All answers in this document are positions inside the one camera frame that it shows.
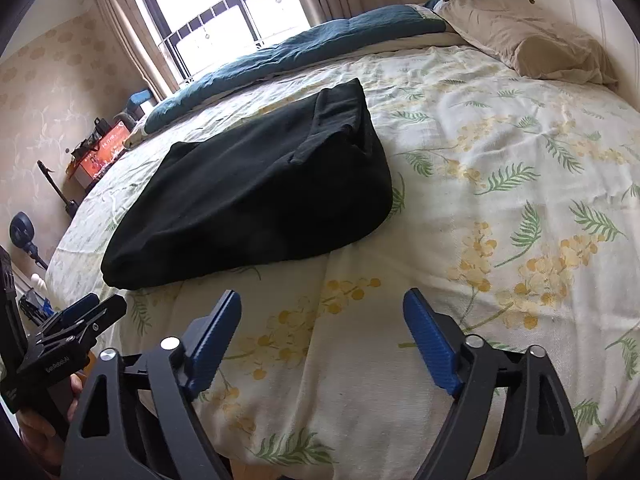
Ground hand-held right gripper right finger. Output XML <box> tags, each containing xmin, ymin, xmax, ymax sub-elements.
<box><xmin>402</xmin><ymin>287</ymin><xmax>587</xmax><ymax>480</ymax></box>

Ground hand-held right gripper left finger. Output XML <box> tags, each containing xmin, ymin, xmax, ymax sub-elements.
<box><xmin>60</xmin><ymin>289</ymin><xmax>244</xmax><ymax>480</ymax></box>

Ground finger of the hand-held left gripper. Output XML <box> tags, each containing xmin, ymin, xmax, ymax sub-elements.
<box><xmin>70</xmin><ymin>293</ymin><xmax>129</xmax><ymax>347</ymax></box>
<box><xmin>49</xmin><ymin>292</ymin><xmax>102</xmax><ymax>330</ymax></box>

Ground black pants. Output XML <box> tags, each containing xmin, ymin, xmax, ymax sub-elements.
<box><xmin>100</xmin><ymin>78</ymin><xmax>394</xmax><ymax>290</ymax></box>

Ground person's left hand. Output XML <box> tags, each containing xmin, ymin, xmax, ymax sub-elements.
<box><xmin>15</xmin><ymin>372</ymin><xmax>85</xmax><ymax>478</ymax></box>

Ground black round fan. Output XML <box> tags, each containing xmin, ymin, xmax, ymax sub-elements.
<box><xmin>9</xmin><ymin>212</ymin><xmax>51</xmax><ymax>269</ymax></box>

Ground floral bed sheet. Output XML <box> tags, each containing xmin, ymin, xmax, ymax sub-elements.
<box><xmin>47</xmin><ymin>45</ymin><xmax>640</xmax><ymax>480</ymax></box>

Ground orange box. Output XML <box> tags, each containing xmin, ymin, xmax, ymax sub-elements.
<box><xmin>67</xmin><ymin>122</ymin><xmax>134</xmax><ymax>192</ymax></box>

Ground blue storage box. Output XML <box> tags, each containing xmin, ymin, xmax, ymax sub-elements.
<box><xmin>122</xmin><ymin>89</ymin><xmax>154</xmax><ymax>119</ymax></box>

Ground teal blanket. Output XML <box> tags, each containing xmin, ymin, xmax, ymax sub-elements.
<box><xmin>144</xmin><ymin>0</ymin><xmax>458</xmax><ymax>132</ymax></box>

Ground beige pillow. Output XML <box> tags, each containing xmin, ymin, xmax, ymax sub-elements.
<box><xmin>434</xmin><ymin>0</ymin><xmax>621</xmax><ymax>87</ymax></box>

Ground black balcony railing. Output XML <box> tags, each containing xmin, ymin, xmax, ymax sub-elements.
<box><xmin>157</xmin><ymin>0</ymin><xmax>302</xmax><ymax>84</ymax></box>

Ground black long-handled tool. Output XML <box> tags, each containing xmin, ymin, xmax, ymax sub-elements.
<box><xmin>37</xmin><ymin>160</ymin><xmax>79</xmax><ymax>219</ymax></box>

